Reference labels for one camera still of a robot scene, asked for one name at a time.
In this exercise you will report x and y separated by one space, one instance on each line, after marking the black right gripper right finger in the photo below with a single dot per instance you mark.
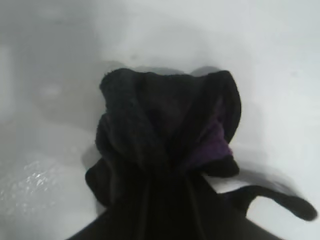
250 227

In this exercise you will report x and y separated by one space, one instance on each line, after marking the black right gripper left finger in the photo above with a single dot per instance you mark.
102 230

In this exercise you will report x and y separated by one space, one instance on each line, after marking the black purple cloth with loop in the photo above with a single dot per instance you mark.
162 130

